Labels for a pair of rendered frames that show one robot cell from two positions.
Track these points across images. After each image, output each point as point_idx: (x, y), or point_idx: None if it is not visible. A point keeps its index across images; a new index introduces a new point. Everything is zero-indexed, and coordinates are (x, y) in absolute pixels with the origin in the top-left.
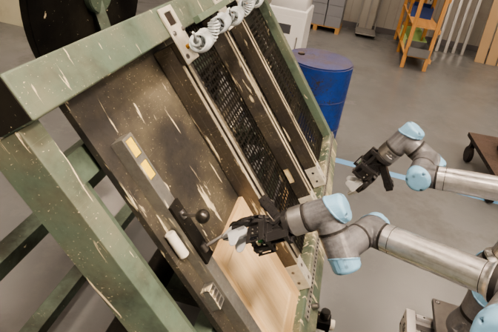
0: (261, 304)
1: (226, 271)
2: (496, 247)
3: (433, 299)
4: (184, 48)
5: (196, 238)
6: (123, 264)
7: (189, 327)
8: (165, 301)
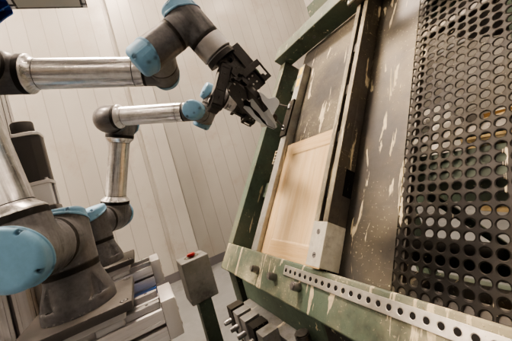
0: (287, 202)
1: (289, 156)
2: (30, 187)
3: (131, 299)
4: None
5: (285, 122)
6: None
7: (259, 149)
8: (263, 133)
